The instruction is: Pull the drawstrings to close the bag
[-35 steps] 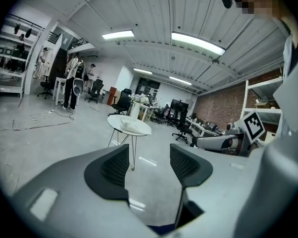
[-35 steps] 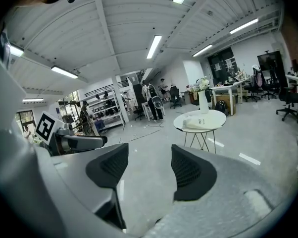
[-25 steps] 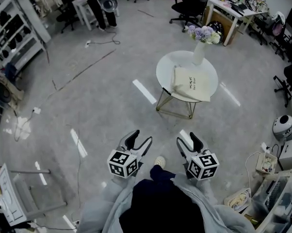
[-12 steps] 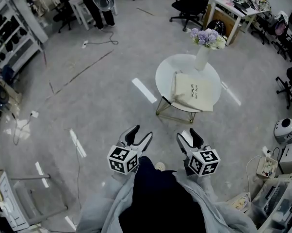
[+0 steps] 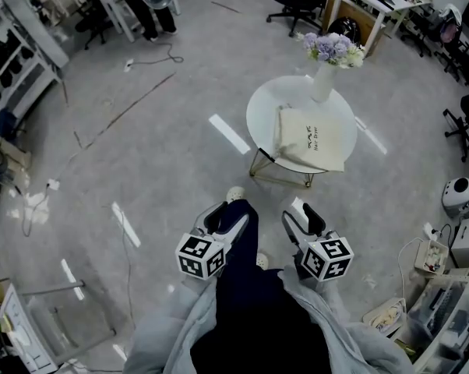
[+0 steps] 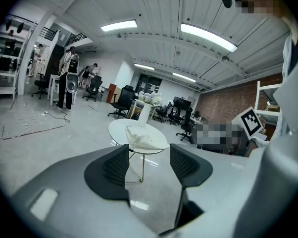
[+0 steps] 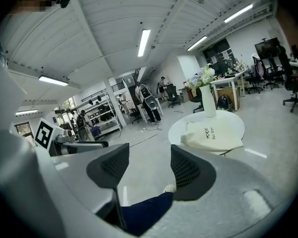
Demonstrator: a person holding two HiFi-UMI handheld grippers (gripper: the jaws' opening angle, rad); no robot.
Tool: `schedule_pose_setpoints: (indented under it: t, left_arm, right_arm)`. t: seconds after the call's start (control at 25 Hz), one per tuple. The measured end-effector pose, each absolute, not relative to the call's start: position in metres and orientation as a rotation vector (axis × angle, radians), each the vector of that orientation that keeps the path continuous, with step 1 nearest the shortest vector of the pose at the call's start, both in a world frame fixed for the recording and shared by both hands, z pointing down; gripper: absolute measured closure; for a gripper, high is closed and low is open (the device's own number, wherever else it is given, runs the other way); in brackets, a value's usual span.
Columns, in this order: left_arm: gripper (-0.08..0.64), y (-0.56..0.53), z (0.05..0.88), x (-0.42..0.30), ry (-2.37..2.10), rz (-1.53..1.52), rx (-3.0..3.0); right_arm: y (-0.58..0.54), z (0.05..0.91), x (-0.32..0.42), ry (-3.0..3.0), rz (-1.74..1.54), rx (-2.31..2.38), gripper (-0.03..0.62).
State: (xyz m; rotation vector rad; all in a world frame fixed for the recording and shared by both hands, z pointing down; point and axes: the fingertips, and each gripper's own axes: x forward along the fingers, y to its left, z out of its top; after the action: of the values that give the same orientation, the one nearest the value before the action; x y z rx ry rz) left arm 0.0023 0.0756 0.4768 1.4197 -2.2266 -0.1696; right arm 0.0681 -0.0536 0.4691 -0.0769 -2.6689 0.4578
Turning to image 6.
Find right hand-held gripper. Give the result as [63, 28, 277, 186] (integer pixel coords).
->
[232, 106, 263, 142]

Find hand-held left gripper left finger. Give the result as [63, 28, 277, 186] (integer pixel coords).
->
[11, 144, 159, 238]

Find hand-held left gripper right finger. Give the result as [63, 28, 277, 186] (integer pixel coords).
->
[161, 144, 263, 238]

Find cream canvas tote bag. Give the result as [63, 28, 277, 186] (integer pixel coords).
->
[125, 125, 164, 150]

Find person's right forearm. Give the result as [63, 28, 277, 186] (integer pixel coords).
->
[245, 135, 272, 156]

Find white rack with clear boxes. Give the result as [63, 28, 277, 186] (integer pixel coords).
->
[254, 80, 285, 133]

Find person's torso in light shirt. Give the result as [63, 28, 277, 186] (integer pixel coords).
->
[262, 16, 298, 238]

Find long thin dark red strip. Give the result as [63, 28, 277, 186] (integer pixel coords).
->
[2, 125, 66, 141]

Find black office chair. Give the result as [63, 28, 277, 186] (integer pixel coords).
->
[31, 73, 48, 100]
[82, 75, 103, 102]
[108, 85, 136, 120]
[176, 107, 197, 142]

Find black monitor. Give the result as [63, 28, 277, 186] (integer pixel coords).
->
[173, 96, 192, 111]

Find round white side table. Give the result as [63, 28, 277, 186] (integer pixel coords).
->
[108, 119, 168, 183]

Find long ceiling light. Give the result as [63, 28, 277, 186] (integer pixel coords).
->
[133, 62, 155, 71]
[100, 19, 139, 32]
[180, 22, 238, 53]
[172, 72, 197, 83]

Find office chair with pink garment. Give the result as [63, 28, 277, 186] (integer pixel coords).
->
[163, 102, 176, 123]

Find small white desk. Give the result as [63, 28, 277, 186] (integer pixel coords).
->
[47, 73, 65, 106]

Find white ceramic vase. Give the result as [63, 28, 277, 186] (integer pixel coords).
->
[138, 103, 153, 127]

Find cluttered white desk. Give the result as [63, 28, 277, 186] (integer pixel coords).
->
[130, 99, 164, 121]

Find red board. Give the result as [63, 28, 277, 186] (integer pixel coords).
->
[108, 83, 118, 103]

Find purple and white flower bouquet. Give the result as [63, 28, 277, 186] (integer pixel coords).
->
[136, 91, 163, 106]

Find white shelving with dark items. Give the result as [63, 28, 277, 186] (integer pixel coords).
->
[0, 13, 26, 100]

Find floor cable with white socket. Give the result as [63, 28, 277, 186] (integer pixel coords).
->
[41, 111, 71, 123]

